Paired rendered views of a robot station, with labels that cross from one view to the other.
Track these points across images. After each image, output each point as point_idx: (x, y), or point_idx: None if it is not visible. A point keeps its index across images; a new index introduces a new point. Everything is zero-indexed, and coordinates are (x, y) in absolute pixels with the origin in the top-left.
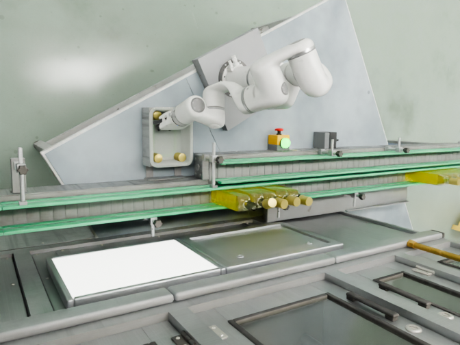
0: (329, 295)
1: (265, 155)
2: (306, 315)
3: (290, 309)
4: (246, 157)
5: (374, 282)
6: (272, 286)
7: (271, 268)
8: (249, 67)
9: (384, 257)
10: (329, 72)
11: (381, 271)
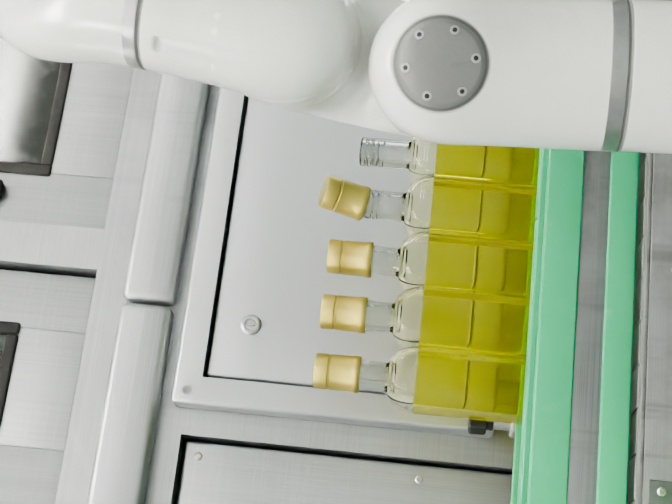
0: (35, 164)
1: (641, 367)
2: (19, 70)
3: (57, 63)
4: (644, 259)
5: (10, 315)
6: (132, 75)
7: (173, 102)
8: (648, 6)
9: (65, 470)
10: (13, 21)
11: (36, 399)
